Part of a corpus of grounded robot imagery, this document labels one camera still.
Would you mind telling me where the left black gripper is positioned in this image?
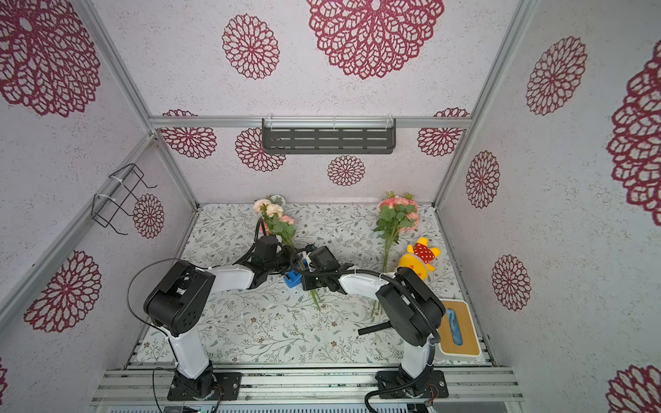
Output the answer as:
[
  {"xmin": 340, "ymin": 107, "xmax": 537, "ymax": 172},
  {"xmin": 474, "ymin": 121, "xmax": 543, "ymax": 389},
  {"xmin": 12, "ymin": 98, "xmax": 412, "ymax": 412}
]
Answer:
[{"xmin": 267, "ymin": 244, "xmax": 304, "ymax": 276}]

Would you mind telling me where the blue tape dispenser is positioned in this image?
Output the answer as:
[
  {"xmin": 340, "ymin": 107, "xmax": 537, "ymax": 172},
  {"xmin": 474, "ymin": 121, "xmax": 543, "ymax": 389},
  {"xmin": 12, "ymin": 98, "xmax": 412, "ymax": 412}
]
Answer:
[{"xmin": 283, "ymin": 270, "xmax": 302, "ymax": 288}]

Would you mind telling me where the pink rose bouquet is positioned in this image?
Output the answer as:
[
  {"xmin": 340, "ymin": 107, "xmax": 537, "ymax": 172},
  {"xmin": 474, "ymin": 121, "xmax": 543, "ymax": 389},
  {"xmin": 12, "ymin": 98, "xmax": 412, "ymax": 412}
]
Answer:
[
  {"xmin": 252, "ymin": 194, "xmax": 324, "ymax": 313},
  {"xmin": 370, "ymin": 191, "xmax": 420, "ymax": 318}
]

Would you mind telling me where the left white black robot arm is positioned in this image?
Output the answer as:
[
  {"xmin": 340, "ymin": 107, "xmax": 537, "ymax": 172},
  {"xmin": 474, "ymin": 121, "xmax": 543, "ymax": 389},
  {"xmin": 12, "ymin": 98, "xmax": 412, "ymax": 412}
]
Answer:
[{"xmin": 138, "ymin": 219, "xmax": 294, "ymax": 401}]

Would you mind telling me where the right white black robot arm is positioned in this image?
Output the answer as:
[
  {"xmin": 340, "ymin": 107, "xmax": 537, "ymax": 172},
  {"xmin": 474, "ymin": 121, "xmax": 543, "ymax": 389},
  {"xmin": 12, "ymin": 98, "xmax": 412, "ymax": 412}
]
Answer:
[{"xmin": 289, "ymin": 244, "xmax": 446, "ymax": 412}]

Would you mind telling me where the floral patterned table mat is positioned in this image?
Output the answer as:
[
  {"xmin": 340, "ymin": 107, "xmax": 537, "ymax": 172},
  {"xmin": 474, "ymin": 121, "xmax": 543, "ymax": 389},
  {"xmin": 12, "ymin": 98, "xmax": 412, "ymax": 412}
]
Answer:
[{"xmin": 135, "ymin": 202, "xmax": 492, "ymax": 367}]

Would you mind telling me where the black wristwatch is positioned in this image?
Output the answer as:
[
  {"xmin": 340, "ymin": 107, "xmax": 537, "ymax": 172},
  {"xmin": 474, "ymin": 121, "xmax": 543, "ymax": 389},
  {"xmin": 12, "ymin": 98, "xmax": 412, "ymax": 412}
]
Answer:
[{"xmin": 357, "ymin": 321, "xmax": 392, "ymax": 336}]

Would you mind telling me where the yellow plush toy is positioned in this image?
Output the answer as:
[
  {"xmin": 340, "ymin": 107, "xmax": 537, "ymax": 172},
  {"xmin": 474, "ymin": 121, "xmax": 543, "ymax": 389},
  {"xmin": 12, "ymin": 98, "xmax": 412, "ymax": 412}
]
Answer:
[{"xmin": 398, "ymin": 237, "xmax": 441, "ymax": 280}]

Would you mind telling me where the blue tool on tray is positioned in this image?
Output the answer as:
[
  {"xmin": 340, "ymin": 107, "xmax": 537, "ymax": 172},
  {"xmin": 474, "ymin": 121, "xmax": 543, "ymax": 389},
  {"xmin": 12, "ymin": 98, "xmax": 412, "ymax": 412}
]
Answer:
[{"xmin": 447, "ymin": 309, "xmax": 463, "ymax": 346}]

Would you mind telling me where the wooden tray white rim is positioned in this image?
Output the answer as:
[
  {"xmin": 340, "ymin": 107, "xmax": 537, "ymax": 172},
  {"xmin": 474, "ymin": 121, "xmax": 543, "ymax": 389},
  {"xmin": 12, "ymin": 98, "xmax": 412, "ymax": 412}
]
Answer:
[{"xmin": 438, "ymin": 299, "xmax": 482, "ymax": 361}]

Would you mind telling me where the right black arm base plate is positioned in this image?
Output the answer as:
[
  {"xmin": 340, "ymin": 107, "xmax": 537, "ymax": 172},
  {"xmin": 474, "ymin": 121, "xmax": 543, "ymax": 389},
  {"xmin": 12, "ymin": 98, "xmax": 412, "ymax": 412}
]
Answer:
[{"xmin": 375, "ymin": 370, "xmax": 449, "ymax": 399}]

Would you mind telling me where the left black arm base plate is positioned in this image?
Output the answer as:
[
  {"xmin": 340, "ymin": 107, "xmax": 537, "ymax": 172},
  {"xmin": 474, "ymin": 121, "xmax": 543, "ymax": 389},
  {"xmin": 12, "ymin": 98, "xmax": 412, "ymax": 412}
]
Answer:
[{"xmin": 167, "ymin": 372, "xmax": 242, "ymax": 402}]

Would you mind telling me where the dark grey wall shelf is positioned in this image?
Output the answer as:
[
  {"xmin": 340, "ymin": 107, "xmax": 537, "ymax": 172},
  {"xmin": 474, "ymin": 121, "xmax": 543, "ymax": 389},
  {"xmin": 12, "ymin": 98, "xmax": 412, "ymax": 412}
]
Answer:
[{"xmin": 262, "ymin": 118, "xmax": 397, "ymax": 155}]

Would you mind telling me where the black wire wall rack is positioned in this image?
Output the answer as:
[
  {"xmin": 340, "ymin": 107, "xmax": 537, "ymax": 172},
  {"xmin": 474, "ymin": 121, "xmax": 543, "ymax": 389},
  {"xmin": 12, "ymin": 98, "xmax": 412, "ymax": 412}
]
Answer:
[{"xmin": 91, "ymin": 163, "xmax": 157, "ymax": 236}]

